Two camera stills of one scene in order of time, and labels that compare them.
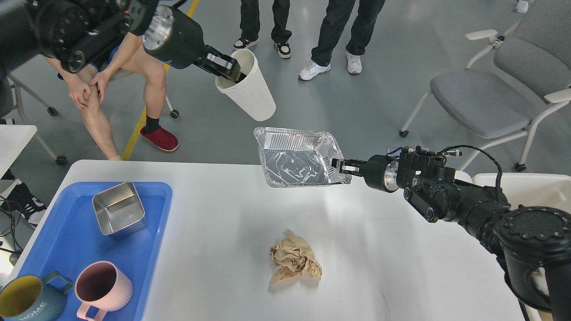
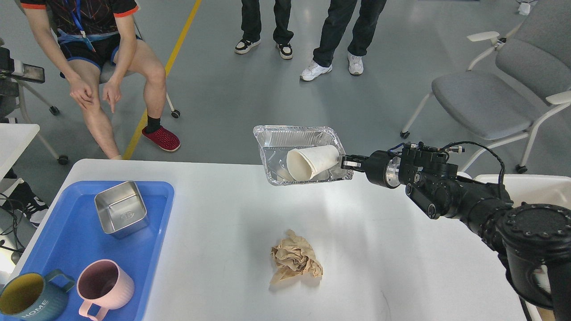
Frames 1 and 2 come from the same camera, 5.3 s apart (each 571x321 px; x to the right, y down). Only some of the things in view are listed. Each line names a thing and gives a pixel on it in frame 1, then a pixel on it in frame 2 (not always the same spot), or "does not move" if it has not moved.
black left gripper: [173, 37] to [9, 67]
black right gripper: [380, 171] does not move
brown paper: [292, 257] does not move
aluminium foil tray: [293, 158] does not move
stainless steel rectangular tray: [119, 211] does not move
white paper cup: [251, 93] to [303, 163]
